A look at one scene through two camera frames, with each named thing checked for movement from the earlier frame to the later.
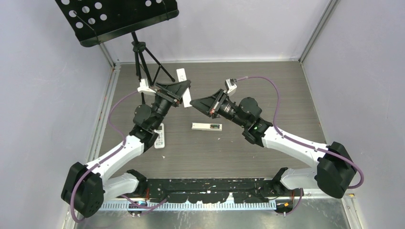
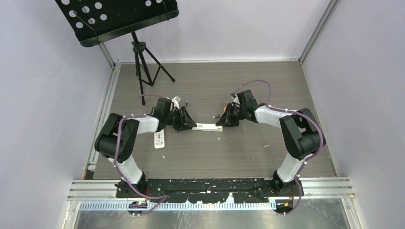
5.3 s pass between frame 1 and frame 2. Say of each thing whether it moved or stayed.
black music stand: stayed
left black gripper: moved
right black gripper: moved
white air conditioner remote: stayed
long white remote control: stayed
